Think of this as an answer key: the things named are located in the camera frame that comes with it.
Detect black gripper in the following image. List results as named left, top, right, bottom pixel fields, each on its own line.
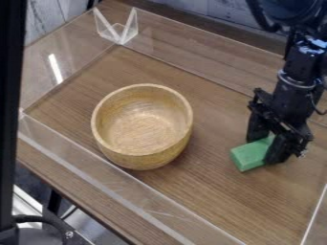
left=247, top=70, right=324, bottom=165

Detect green rectangular block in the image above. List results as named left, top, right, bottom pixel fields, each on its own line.
left=229, top=136, right=275, bottom=172

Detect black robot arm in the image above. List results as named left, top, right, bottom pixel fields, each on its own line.
left=245, top=0, right=327, bottom=165

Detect brown wooden bowl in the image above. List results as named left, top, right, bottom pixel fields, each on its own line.
left=91, top=83, right=193, bottom=170

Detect clear acrylic tray walls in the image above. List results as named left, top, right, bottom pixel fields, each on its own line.
left=17, top=3, right=327, bottom=245

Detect black table leg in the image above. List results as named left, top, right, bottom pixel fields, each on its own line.
left=47, top=190, right=63, bottom=214

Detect black cable bottom left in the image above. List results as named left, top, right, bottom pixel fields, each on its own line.
left=12, top=213, right=69, bottom=245

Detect black metal bracket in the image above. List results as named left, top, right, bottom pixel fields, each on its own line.
left=56, top=222, right=95, bottom=245

